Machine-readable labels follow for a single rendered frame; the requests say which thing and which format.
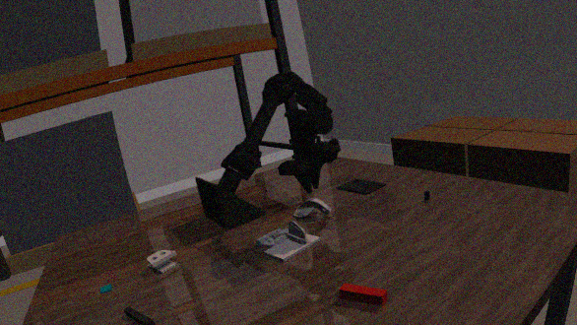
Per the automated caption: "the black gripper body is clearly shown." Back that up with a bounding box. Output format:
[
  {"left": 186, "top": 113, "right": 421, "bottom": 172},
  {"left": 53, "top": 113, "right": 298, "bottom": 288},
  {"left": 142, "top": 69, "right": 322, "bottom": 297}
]
[{"left": 278, "top": 133, "right": 322, "bottom": 175}]

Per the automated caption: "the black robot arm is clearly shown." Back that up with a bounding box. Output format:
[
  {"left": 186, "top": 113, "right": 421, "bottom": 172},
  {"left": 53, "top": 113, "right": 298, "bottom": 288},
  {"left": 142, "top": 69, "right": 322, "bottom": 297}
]
[{"left": 217, "top": 71, "right": 341, "bottom": 196}]

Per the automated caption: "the red rectangular block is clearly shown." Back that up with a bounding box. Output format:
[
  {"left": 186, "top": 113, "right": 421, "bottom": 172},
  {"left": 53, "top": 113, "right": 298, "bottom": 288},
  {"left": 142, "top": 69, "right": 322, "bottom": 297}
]
[{"left": 339, "top": 284, "right": 388, "bottom": 306}]

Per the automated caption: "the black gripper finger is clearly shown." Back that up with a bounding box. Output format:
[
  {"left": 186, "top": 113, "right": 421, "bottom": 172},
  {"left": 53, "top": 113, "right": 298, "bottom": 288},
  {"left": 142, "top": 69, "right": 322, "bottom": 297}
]
[
  {"left": 294, "top": 168, "right": 314, "bottom": 194},
  {"left": 309, "top": 161, "right": 325, "bottom": 189}
]

